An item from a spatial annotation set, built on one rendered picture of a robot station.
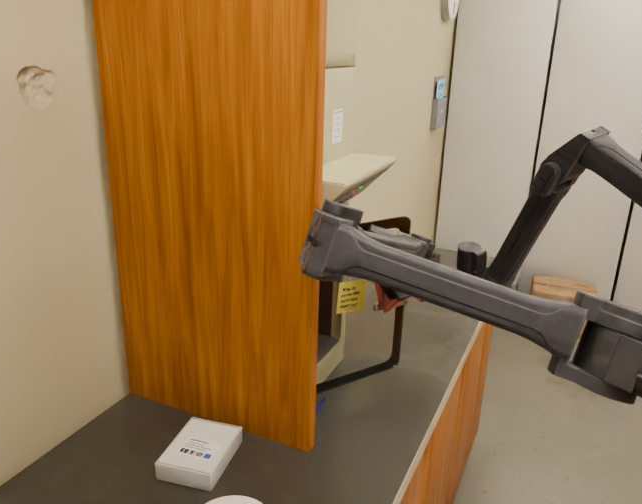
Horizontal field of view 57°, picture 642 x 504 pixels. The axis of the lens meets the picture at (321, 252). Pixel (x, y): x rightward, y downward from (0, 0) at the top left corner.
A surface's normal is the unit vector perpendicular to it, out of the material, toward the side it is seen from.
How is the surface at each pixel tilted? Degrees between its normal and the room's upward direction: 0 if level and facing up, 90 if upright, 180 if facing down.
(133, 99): 90
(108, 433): 0
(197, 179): 90
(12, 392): 90
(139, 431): 0
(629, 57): 90
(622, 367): 69
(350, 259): 73
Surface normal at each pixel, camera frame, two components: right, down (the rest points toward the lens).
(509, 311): -0.23, 0.04
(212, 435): 0.03, -0.94
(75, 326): 0.91, 0.17
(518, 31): -0.42, 0.30
